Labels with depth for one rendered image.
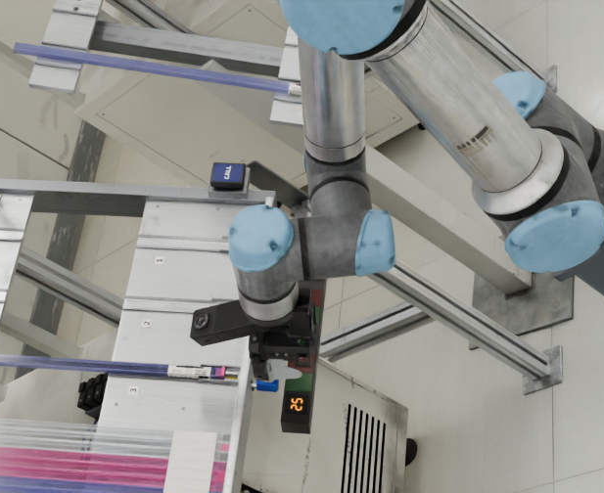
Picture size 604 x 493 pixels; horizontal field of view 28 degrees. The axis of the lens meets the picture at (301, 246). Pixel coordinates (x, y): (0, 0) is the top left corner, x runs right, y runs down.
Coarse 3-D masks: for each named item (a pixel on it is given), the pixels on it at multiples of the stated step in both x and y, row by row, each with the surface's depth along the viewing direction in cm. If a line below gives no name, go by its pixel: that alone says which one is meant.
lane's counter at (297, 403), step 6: (288, 396) 171; (294, 396) 171; (300, 396) 171; (306, 396) 171; (288, 402) 171; (294, 402) 171; (300, 402) 171; (306, 402) 171; (288, 408) 170; (294, 408) 170; (300, 408) 170; (306, 408) 170; (300, 414) 170; (306, 414) 170
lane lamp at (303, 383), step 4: (304, 376) 173; (308, 376) 173; (288, 380) 173; (292, 380) 173; (296, 380) 173; (300, 380) 173; (304, 380) 173; (308, 380) 172; (288, 384) 172; (292, 384) 172; (296, 384) 172; (300, 384) 172; (304, 384) 172; (308, 384) 172; (288, 388) 172; (292, 388) 172; (296, 388) 172; (300, 388) 172; (304, 388) 172; (308, 388) 172
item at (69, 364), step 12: (0, 360) 175; (12, 360) 175; (24, 360) 175; (36, 360) 175; (48, 360) 174; (60, 360) 174; (72, 360) 174; (84, 360) 174; (96, 360) 174; (108, 372) 174; (120, 372) 173; (132, 372) 173; (144, 372) 173; (156, 372) 172; (216, 372) 172
